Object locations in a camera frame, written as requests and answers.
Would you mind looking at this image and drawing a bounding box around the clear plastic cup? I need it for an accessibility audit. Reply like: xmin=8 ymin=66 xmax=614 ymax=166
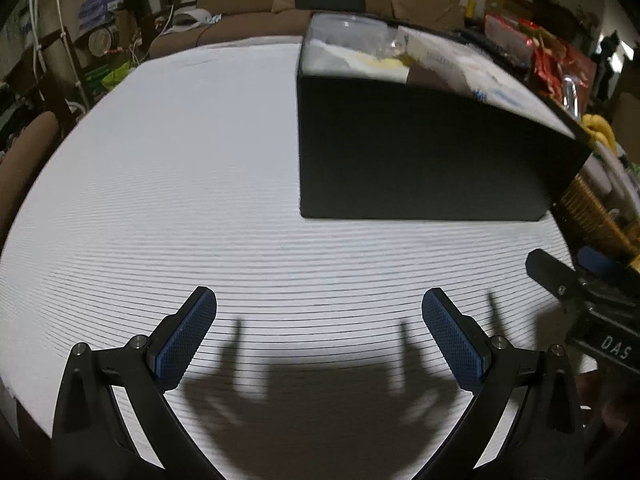
xmin=310 ymin=14 xmax=396 ymax=51

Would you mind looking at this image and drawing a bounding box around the wicker basket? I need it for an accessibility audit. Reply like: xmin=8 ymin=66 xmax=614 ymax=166
xmin=552 ymin=170 xmax=640 ymax=263

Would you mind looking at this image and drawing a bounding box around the brown chair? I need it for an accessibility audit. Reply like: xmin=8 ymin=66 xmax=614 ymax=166
xmin=0 ymin=110 xmax=61 ymax=246

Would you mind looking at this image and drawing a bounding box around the patterned tissue packet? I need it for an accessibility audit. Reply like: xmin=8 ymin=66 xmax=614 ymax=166
xmin=415 ymin=35 xmax=501 ymax=86

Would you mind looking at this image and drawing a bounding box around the white cloth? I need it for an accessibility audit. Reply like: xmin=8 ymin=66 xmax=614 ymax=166
xmin=170 ymin=9 xmax=221 ymax=28

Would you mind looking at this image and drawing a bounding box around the brown sofa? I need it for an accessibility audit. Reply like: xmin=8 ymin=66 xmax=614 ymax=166
xmin=150 ymin=0 xmax=466 ymax=58

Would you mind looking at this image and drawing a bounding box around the white rack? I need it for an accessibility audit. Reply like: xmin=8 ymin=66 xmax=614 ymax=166
xmin=27 ymin=0 xmax=91 ymax=111

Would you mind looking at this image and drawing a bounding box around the black container box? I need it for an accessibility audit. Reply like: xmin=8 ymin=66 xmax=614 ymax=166
xmin=296 ymin=10 xmax=593 ymax=222

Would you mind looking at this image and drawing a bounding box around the bunch of bananas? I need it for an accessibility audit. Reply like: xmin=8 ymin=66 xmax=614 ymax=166
xmin=582 ymin=112 xmax=621 ymax=148

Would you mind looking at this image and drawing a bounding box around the stack of blue boxes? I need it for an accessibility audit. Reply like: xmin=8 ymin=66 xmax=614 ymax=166
xmin=77 ymin=0 xmax=123 ymax=31

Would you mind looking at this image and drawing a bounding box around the white ribbed mat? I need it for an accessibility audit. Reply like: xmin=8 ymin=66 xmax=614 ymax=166
xmin=0 ymin=35 xmax=576 ymax=443

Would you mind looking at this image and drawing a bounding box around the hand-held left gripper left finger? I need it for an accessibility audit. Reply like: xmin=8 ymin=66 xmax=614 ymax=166
xmin=50 ymin=286 xmax=226 ymax=480

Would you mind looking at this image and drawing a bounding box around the red snack bag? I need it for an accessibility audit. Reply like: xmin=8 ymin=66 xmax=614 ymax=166
xmin=530 ymin=30 xmax=598 ymax=106

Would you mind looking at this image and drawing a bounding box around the green bag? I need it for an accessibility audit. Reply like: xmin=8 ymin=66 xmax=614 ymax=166
xmin=102 ymin=60 xmax=136 ymax=88

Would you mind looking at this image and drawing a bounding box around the red printed box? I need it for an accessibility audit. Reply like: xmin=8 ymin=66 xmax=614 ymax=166
xmin=484 ymin=12 xmax=536 ymax=61

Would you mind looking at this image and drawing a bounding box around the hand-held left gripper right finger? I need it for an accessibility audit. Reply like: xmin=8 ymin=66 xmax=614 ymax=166
xmin=410 ymin=287 xmax=586 ymax=480

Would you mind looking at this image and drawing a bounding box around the round dial scale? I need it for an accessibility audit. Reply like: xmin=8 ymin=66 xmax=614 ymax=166
xmin=89 ymin=27 xmax=118 ymax=56

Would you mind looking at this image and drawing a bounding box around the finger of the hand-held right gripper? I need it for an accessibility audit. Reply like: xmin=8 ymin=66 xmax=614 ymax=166
xmin=576 ymin=247 xmax=631 ymax=281
xmin=525 ymin=249 xmax=593 ymax=302

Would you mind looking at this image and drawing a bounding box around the dark cabinet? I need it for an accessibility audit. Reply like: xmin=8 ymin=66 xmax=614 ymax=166
xmin=530 ymin=0 xmax=606 ymax=56

